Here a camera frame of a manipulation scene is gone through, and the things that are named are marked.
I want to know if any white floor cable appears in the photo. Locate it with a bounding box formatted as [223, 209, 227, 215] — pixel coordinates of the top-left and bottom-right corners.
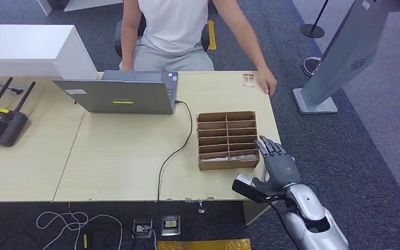
[36, 203, 123, 250]

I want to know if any grey kiosk stand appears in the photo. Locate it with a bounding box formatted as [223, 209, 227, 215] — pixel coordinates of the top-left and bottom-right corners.
[292, 0, 400, 115]

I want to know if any black stanchion post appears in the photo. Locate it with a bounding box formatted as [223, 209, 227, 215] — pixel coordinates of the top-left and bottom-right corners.
[300, 0, 330, 39]

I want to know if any person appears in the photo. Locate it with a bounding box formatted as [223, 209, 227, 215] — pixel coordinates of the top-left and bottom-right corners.
[119, 0, 278, 97]

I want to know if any person's left hand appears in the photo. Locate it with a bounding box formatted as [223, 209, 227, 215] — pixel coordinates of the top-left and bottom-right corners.
[257, 65, 278, 97]

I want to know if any chrome stanchion base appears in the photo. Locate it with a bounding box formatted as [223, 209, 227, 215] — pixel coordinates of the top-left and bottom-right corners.
[302, 57, 321, 78]

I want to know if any white furniture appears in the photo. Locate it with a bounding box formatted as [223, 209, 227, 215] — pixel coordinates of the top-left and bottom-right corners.
[36, 0, 123, 17]

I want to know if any white box cabinet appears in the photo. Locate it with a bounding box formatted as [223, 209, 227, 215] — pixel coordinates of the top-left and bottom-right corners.
[0, 24, 98, 80]

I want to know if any open floor socket box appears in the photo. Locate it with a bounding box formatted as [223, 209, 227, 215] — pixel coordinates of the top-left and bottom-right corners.
[132, 217, 154, 239]

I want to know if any grey laptop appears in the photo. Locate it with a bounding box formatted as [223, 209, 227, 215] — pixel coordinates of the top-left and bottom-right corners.
[52, 70, 179, 115]

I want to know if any black laptop power cable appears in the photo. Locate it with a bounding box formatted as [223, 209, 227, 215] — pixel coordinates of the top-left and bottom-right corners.
[157, 100, 193, 203]

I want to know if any yellow floor tape strip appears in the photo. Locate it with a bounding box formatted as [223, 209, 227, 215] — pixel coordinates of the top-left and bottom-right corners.
[206, 20, 217, 51]

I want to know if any black remote controller with antennas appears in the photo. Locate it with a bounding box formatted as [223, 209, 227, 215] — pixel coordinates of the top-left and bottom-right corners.
[0, 77, 37, 148]

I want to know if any small black cable adapter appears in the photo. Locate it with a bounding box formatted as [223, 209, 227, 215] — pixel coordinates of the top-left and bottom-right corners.
[0, 81, 24, 95]

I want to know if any black and white wrist camera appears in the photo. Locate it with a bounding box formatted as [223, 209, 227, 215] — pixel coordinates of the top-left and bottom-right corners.
[231, 174, 287, 204]

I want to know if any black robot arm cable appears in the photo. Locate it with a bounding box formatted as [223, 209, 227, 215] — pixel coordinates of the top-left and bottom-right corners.
[267, 200, 302, 250]

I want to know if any cardboard card organizer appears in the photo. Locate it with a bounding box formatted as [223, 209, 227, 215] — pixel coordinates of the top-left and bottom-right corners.
[196, 111, 260, 171]

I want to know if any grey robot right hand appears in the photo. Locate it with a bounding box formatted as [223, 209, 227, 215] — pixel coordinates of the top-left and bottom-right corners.
[252, 135, 301, 195]

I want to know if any closed floor socket box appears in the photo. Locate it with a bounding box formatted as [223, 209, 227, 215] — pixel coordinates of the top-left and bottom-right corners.
[161, 215, 181, 237]

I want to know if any black floor device yellow label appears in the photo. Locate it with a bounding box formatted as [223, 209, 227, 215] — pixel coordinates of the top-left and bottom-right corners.
[81, 232, 116, 250]

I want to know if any yellow floor mat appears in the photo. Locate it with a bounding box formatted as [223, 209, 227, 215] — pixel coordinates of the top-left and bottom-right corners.
[157, 239, 252, 250]

